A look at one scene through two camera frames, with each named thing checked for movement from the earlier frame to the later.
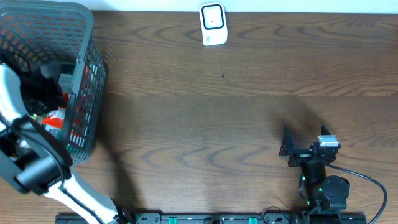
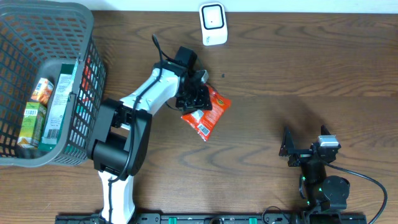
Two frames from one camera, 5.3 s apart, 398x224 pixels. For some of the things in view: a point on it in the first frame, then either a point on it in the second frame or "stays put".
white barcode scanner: (213, 23) stays put
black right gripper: (303, 155) stays put
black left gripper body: (38, 99) → (192, 98)
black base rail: (212, 218) stays put
